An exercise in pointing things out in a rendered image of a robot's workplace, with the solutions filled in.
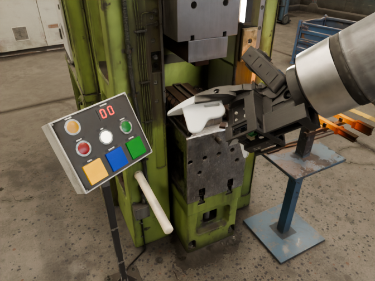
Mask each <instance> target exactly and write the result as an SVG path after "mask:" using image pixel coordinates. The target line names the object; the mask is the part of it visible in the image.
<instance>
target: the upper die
mask: <svg viewBox="0 0 375 281"><path fill-rule="evenodd" d="M163 44H164V47H165V48H167V49H168V50H170V51H171V52H173V53H174V54H175V55H177V56H178V57H180V58H182V59H183V60H185V61H186V62H188V63H191V62H197V61H204V60H211V59H218V58H222V57H226V56H227V46H228V36H224V35H223V37H215V38H206V39H201V40H192V39H191V40H190V41H184V42H176V41H175V40H173V39H171V38H169V37H168V36H166V35H164V34H163Z"/></svg>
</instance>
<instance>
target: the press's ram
mask: <svg viewBox="0 0 375 281"><path fill-rule="evenodd" d="M240 1H241V0H161V5H162V30H163V34H164V35H166V36H168V37H169V38H171V39H173V40H175V41H176V42H184V41H190V40H191V39H192V40H201V39H206V38H215V37H223V35H224V36H232V35H237V32H238V20H239V8H240Z"/></svg>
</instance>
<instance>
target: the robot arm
mask: <svg viewBox="0 0 375 281"><path fill-rule="evenodd" d="M241 59H242V60H243V61H244V62H245V65H246V67H248V68H249V70H250V72H253V73H254V74H256V75H257V76H258V77H259V78H260V79H261V80H262V81H263V82H264V83H265V84H266V85H265V84H264V83H259V84H256V83H253V84H243V85H242V84H240V85H235V86H231V85H227V86H218V87H215V88H211V89H209V90H206V91H203V92H200V93H198V94H196V95H195V96H193V97H191V98H189V99H187V100H185V101H183V102H182V103H180V104H179V105H177V106H175V107H174V108H172V109H171V110H169V111H168V113H167V116H168V117H171V116H177V115H182V114H183V115H184V117H185V121H186V125H187V128H188V131H189V132H190V133H200V132H201V131H202V130H203V129H204V127H205V125H206V123H207V121H209V120H211V119H216V118H220V117H222V116H223V115H224V114H225V107H224V105H226V104H228V109H230V110H229V121H228V126H227V127H226V128H225V140H226V142H228V145H229V146H232V145H234V144H237V143H240V146H241V150H242V154H243V157H244V158H247V157H248V155H249V153H253V152H254V156H259V155H262V154H265V153H267V152H270V151H274V150H276V149H279V148H282V147H285V146H286V143H285V135H284V134H286V133H288V132H291V131H293V130H297V129H299V128H302V127H305V128H307V129H308V130H310V131H312V130H315V129H318V128H321V126H320V120H319V115H321V116H322V117H324V118H330V117H333V116H335V115H338V114H340V113H343V112H346V111H348V110H351V109H354V108H357V107H359V106H362V105H366V104H369V103H372V104H373V105H375V13H372V14H370V15H369V16H367V17H365V18H363V19H362V20H360V21H358V22H356V23H354V24H352V25H351V26H349V27H347V28H345V29H343V30H342V31H340V32H338V33H336V34H334V35H332V36H329V37H328V38H326V39H324V40H322V41H320V42H319V43H317V44H315V45H314V46H311V47H309V48H308V49H306V50H304V51H303V52H301V53H299V54H297V55H296V59H295V64H294V65H292V66H291V67H289V68H288V69H287V70H286V74H284V73H283V72H282V71H281V70H280V69H279V68H277V67H276V66H275V65H274V64H273V63H272V62H271V61H272V59H271V58H270V57H269V56H268V54H267V53H266V52H264V51H262V50H261V49H259V48H258V49H256V48H255V47H253V46H252V45H251V46H250V47H249V48H248V50H247V51H246V52H245V53H244V54H243V56H242V57H241ZM318 114H319V115H318ZM273 145H276V146H275V147H273V148H270V149H267V150H264V151H261V150H262V149H264V148H267V147H270V146H273Z"/></svg>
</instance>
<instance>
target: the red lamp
mask: <svg viewBox="0 0 375 281"><path fill-rule="evenodd" d="M89 150H90V147H89V145H88V144H87V143H85V142H83V143H80V144H79V145H78V151H79V153H81V154H87V153H88V152H89Z"/></svg>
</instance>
